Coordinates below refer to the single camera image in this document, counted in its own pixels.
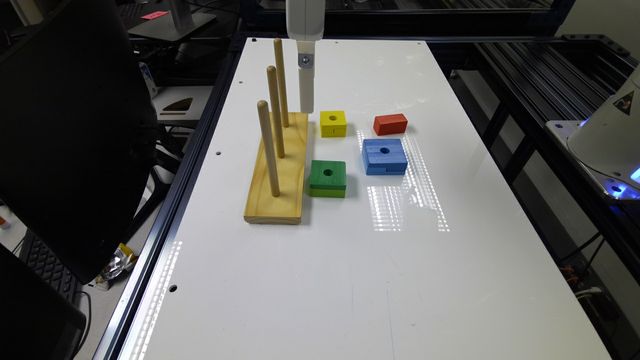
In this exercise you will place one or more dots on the rear wooden peg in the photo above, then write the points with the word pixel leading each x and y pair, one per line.
pixel 281 79

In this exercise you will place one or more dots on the black monitor back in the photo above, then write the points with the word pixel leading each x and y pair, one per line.
pixel 78 133

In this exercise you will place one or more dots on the black aluminium frame rack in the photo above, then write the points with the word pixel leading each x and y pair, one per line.
pixel 536 85

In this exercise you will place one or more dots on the middle wooden peg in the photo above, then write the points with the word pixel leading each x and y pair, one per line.
pixel 275 111

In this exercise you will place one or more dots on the green wooden block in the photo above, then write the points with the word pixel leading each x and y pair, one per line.
pixel 327 179

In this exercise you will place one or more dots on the front wooden peg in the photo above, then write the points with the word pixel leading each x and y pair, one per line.
pixel 268 144

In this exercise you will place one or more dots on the black keyboard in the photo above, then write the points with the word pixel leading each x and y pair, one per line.
pixel 39 258

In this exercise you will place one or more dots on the yellow wooden block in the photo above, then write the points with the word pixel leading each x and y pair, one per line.
pixel 333 124

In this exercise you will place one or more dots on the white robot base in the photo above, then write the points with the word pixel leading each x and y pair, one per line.
pixel 606 145

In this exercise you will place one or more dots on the crumpled foil wrapper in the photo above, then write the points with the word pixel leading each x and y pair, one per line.
pixel 122 260

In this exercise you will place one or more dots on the red wooden block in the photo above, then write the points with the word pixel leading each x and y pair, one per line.
pixel 390 124

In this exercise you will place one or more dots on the grey monitor stand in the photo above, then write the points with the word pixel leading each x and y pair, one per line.
pixel 167 21

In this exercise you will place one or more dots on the wooden peg base board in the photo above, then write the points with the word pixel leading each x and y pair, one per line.
pixel 286 209

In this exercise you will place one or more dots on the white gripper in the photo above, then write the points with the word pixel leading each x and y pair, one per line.
pixel 305 20

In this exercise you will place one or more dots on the blue wooden block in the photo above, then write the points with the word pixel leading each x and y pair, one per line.
pixel 384 157

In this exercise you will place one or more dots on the wooden peg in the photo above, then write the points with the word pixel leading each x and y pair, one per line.
pixel 281 79
pixel 275 111
pixel 268 144

